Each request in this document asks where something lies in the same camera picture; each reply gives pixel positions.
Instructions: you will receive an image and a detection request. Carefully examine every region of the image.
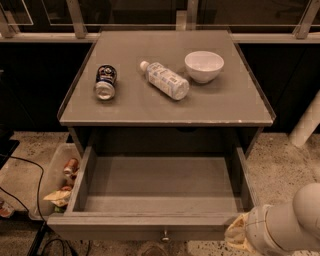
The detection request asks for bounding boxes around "grey top drawer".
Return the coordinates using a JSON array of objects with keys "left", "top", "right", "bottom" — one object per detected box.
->
[{"left": 48, "top": 147, "right": 258, "bottom": 241}]

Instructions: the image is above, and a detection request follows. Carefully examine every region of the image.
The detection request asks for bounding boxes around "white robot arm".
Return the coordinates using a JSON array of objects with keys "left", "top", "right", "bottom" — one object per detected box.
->
[{"left": 225, "top": 91, "right": 320, "bottom": 256}]

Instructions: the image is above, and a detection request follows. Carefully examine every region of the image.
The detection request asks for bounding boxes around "metal drawer knob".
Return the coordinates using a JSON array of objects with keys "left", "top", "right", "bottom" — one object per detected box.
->
[{"left": 161, "top": 230, "right": 170, "bottom": 243}]

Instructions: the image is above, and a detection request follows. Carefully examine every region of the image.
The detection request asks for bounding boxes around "grey cabinet with top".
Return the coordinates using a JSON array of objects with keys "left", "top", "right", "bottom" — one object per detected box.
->
[{"left": 56, "top": 29, "right": 277, "bottom": 158}]

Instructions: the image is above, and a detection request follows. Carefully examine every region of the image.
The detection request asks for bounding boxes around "clear plastic water bottle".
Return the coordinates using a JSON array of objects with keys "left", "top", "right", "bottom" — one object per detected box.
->
[{"left": 140, "top": 61, "right": 189, "bottom": 101}]

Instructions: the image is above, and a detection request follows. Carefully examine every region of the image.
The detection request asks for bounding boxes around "white ceramic bowl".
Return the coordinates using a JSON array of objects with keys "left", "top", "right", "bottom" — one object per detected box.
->
[{"left": 184, "top": 51, "right": 224, "bottom": 83}]

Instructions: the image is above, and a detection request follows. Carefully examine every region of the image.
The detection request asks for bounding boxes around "red can in bin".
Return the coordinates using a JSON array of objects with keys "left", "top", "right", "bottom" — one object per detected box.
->
[{"left": 63, "top": 158, "right": 79, "bottom": 177}]

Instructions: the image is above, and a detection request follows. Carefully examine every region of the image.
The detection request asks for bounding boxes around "yellow snack bag in bin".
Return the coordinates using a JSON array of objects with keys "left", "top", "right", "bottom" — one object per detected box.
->
[{"left": 44, "top": 190, "right": 71, "bottom": 207}]

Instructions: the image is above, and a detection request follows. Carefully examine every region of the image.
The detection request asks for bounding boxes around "clear plastic storage bin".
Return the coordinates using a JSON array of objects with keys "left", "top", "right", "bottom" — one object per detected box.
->
[{"left": 29, "top": 143, "right": 81, "bottom": 221}]

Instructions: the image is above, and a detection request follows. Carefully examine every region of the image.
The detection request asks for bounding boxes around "blue soda can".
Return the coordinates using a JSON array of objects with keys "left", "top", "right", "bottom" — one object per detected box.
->
[{"left": 94, "top": 65, "right": 117, "bottom": 100}]

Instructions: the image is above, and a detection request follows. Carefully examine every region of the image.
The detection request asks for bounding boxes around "red white object on floor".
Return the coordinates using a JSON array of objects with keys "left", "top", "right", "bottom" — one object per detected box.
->
[{"left": 0, "top": 198, "right": 15, "bottom": 218}]

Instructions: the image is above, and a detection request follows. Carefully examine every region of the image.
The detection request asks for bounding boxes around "black equipment at left edge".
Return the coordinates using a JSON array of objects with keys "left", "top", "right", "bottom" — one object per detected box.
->
[{"left": 0, "top": 124, "right": 20, "bottom": 169}]

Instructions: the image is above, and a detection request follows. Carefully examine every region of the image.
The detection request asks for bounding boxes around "black cable on floor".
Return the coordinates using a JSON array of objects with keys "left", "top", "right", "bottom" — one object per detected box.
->
[{"left": 0, "top": 153, "right": 93, "bottom": 256}]

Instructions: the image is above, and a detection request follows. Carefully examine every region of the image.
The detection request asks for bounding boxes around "metal window railing frame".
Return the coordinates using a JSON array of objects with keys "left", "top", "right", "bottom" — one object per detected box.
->
[{"left": 0, "top": 0, "right": 320, "bottom": 44}]

